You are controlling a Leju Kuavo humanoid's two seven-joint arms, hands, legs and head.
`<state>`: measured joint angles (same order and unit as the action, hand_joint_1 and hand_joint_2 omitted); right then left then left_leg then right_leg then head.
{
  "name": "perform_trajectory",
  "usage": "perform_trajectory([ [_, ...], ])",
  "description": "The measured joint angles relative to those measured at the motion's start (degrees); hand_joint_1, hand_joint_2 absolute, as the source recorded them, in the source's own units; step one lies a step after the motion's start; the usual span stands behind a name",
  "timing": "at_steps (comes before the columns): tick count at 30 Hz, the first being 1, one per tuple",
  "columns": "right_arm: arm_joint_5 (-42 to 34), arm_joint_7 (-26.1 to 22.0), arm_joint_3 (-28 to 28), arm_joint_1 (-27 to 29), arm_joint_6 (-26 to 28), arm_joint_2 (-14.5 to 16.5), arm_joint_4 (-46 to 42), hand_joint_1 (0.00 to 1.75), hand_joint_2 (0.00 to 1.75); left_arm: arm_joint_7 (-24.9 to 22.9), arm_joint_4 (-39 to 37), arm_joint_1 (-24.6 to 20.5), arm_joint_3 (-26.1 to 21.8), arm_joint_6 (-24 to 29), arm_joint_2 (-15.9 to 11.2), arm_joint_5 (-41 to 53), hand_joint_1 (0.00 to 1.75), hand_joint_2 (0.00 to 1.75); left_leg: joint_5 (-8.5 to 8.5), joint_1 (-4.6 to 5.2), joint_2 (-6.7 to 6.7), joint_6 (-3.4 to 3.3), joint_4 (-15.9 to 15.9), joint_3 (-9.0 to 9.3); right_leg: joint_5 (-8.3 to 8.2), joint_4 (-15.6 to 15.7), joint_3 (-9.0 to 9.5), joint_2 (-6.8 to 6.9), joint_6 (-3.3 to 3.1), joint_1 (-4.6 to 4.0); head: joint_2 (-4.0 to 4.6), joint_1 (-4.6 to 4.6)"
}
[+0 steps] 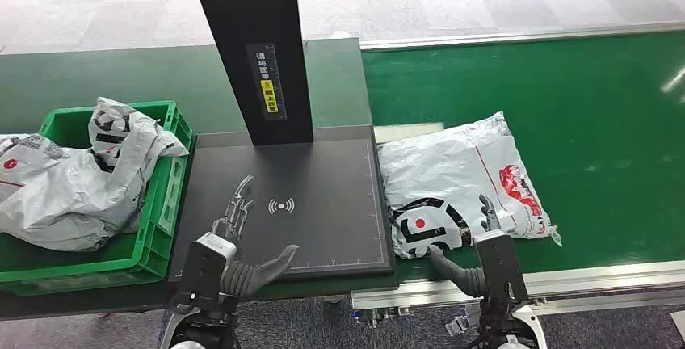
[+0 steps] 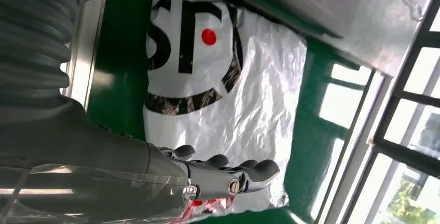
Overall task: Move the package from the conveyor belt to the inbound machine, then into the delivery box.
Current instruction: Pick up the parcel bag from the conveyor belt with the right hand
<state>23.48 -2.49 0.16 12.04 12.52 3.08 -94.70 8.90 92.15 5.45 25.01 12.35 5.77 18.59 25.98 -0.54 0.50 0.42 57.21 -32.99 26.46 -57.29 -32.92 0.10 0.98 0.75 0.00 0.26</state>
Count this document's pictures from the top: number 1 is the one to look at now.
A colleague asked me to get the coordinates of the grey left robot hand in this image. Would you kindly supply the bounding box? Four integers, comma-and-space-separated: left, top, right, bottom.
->
211, 174, 300, 301

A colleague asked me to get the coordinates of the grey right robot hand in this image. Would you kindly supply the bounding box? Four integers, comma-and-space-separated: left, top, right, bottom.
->
427, 194, 502, 299

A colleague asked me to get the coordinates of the white mailer bag red print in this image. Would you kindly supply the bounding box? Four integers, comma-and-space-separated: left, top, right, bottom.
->
376, 111, 563, 260

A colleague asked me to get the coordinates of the metal clamp under conveyor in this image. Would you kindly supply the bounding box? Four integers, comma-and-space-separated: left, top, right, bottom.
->
445, 303, 483, 338

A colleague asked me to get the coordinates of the green plastic crate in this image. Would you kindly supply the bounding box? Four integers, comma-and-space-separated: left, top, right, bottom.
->
0, 100, 195, 296

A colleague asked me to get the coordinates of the crumpled white mailer bag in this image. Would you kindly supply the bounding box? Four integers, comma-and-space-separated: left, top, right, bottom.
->
0, 96, 190, 253

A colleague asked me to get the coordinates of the black and yellow column label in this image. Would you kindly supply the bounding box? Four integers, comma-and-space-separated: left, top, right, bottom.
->
246, 42, 288, 122

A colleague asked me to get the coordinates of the flat white mailer bag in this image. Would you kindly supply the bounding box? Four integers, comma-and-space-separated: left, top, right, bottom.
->
0, 133, 74, 203

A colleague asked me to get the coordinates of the black scanner column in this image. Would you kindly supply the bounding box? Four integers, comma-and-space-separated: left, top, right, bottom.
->
185, 0, 315, 147

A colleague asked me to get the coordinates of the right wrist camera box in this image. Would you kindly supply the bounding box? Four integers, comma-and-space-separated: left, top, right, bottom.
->
473, 229, 530, 305

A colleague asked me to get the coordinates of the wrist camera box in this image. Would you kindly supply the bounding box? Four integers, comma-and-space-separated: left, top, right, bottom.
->
473, 229, 530, 305
183, 232, 237, 306

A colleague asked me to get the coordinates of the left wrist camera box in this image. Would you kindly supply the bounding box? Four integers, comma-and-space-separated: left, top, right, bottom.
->
183, 232, 237, 306

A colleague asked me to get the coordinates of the black scanner base plate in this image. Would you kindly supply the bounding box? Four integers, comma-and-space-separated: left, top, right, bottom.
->
168, 125, 396, 284

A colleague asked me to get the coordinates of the metal bracket under conveyor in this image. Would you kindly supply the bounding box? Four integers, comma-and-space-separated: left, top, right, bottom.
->
353, 306, 416, 330

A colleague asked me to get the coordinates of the wide aluminium conveyor rail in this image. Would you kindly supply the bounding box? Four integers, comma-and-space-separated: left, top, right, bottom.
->
351, 259, 685, 313

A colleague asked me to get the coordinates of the thin aluminium conveyor rail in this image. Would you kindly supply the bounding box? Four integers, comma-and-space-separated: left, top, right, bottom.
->
359, 21, 685, 51

